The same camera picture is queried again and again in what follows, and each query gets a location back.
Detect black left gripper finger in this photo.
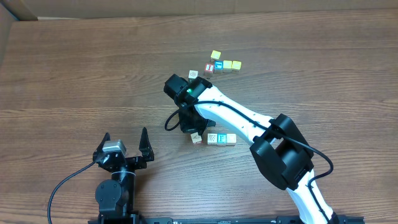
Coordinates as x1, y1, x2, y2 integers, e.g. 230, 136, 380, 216
93, 132, 111, 159
139, 127, 154, 162

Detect white block green side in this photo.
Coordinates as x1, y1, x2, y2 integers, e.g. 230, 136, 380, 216
188, 70, 198, 82

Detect white block red side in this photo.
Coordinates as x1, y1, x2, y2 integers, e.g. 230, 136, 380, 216
190, 132, 203, 145

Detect white letter W block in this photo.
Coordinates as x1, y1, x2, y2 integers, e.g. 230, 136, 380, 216
207, 133, 218, 145

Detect blue letter P block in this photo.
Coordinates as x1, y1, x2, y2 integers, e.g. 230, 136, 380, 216
216, 133, 227, 146

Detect lone yellow block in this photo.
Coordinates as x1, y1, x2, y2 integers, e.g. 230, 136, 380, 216
226, 134, 237, 146

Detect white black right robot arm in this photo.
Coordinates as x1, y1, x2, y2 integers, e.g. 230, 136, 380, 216
164, 74, 339, 223

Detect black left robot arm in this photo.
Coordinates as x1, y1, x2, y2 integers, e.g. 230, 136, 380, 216
93, 128, 154, 223

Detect red letter I block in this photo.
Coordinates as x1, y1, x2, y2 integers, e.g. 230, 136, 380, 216
204, 63, 214, 78

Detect yellow block far top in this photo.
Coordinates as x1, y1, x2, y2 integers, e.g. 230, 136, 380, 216
210, 50, 221, 62

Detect yellow block middle row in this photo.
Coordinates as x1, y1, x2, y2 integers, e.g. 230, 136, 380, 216
223, 60, 233, 73

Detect yellow block row end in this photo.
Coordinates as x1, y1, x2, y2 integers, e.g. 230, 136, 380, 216
231, 60, 242, 73

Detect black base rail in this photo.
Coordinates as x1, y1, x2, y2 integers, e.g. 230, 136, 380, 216
88, 214, 366, 224

